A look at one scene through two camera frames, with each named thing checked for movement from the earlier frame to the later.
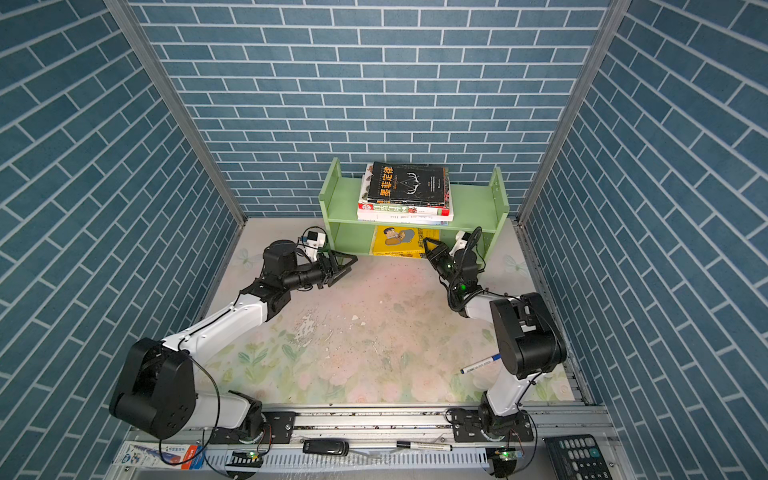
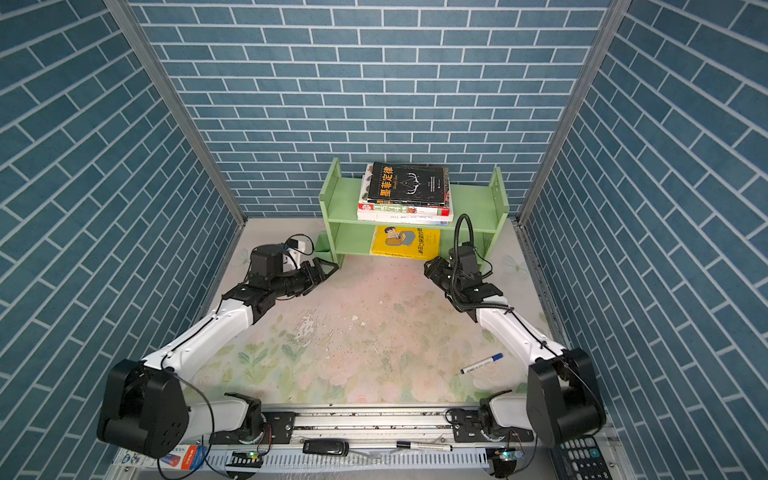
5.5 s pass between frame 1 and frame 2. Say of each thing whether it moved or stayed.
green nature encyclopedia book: stayed
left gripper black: moved
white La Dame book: stayed
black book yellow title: stayed
